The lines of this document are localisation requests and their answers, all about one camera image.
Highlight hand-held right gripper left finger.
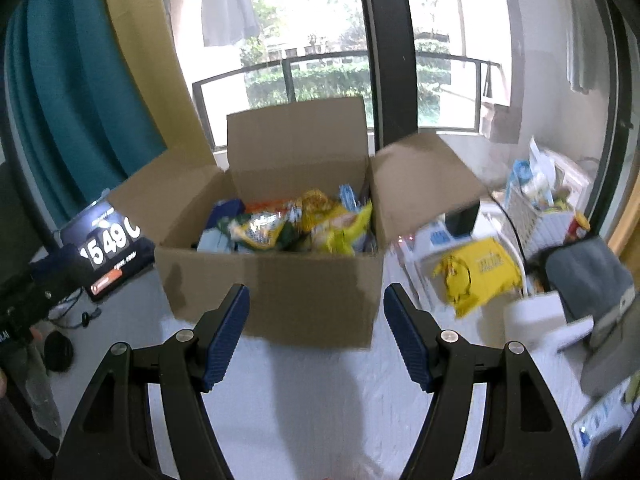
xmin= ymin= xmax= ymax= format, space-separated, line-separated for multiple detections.
xmin=52 ymin=283 xmax=251 ymax=480

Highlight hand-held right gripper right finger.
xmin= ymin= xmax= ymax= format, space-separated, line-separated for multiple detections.
xmin=382 ymin=283 xmax=583 ymax=480

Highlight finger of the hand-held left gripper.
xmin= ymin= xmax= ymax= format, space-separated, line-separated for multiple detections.
xmin=27 ymin=243 xmax=97 ymax=291

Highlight brown cardboard box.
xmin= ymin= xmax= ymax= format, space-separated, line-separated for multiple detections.
xmin=106 ymin=96 xmax=491 ymax=351

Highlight green yellow snack packet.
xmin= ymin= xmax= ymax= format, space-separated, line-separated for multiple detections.
xmin=226 ymin=210 xmax=302 ymax=252

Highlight yellow chip bag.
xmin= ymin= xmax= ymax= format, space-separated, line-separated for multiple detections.
xmin=310 ymin=202 xmax=374 ymax=257

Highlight purple snack packet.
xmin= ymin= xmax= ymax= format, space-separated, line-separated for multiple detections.
xmin=209 ymin=199 xmax=247 ymax=228

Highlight orange snack packet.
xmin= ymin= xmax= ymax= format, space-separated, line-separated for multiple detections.
xmin=245 ymin=199 xmax=298 ymax=215

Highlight tablet with clock display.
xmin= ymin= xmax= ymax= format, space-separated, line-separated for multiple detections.
xmin=54 ymin=194 xmax=157 ymax=303

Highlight black round case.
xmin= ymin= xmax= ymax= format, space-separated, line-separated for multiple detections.
xmin=44 ymin=331 xmax=76 ymax=374

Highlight yellow plastic bag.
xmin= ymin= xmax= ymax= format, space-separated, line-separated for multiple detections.
xmin=432 ymin=237 xmax=523 ymax=318

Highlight black charger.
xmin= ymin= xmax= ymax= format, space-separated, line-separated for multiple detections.
xmin=444 ymin=199 xmax=482 ymax=238

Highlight white box-shaped device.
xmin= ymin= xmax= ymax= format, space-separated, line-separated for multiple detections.
xmin=501 ymin=291 xmax=596 ymax=358

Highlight teal curtain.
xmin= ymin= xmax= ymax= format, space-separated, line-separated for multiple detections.
xmin=4 ymin=0 xmax=168 ymax=231

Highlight white perforated basket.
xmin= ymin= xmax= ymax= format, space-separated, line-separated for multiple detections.
xmin=504 ymin=160 xmax=592 ymax=258

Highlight grey cap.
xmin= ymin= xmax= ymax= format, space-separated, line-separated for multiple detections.
xmin=544 ymin=236 xmax=640 ymax=398

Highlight yellow curtain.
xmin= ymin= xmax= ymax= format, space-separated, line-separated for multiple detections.
xmin=102 ymin=0 xmax=217 ymax=168

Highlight black balcony railing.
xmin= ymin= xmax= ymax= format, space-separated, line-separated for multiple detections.
xmin=191 ymin=50 xmax=503 ymax=151

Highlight hanging grey garment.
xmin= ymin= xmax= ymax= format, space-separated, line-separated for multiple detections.
xmin=200 ymin=0 xmax=262 ymax=49

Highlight hanging pale garment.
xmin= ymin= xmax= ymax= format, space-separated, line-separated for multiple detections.
xmin=565 ymin=10 xmax=598 ymax=96

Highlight black tablet cable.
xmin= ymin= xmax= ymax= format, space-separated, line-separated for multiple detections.
xmin=47 ymin=285 xmax=103 ymax=331

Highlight black charger cable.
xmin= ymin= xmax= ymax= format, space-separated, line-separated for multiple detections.
xmin=480 ymin=195 xmax=528 ymax=281

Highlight black window frame post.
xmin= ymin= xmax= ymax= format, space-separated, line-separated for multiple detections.
xmin=356 ymin=0 xmax=418 ymax=153

